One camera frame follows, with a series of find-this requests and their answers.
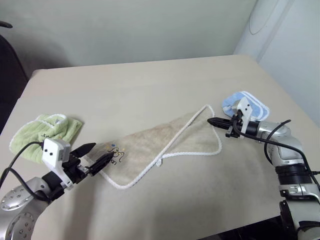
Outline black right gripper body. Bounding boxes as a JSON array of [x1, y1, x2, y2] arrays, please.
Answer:
[[225, 112, 245, 139]]

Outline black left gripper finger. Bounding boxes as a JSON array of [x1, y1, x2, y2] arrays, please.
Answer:
[[70, 142, 97, 159], [88, 152, 115, 176]]

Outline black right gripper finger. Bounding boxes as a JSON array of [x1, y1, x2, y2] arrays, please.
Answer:
[[207, 117, 230, 124], [210, 122, 230, 130]]

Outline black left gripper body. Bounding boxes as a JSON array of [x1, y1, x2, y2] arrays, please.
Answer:
[[61, 154, 91, 186]]

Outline beige towel with white trim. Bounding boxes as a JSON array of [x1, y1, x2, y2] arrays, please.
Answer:
[[84, 104, 223, 191]]

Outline blue towel with white trim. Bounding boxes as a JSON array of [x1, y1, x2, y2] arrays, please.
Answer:
[[220, 91, 271, 121]]

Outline green towel with white trim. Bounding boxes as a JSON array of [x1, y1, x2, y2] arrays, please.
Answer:
[[9, 113, 84, 165]]

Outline white cabinet with oval recess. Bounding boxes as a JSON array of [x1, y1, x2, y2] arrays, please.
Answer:
[[233, 0, 320, 127]]

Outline black chair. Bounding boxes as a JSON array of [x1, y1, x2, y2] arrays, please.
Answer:
[[0, 20, 29, 136]]

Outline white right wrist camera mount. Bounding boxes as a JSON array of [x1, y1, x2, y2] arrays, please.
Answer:
[[235, 97, 254, 134]]

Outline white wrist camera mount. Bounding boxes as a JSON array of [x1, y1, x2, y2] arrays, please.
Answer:
[[41, 138, 75, 190], [235, 97, 254, 134]]

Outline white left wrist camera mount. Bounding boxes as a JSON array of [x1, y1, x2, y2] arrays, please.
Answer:
[[41, 138, 75, 190]]

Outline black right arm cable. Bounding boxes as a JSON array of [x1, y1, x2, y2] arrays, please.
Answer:
[[231, 112, 320, 189]]

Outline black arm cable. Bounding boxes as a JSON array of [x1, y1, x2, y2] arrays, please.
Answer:
[[0, 141, 55, 203], [231, 112, 320, 189]]

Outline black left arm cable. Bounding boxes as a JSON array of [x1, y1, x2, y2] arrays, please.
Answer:
[[0, 141, 55, 203]]

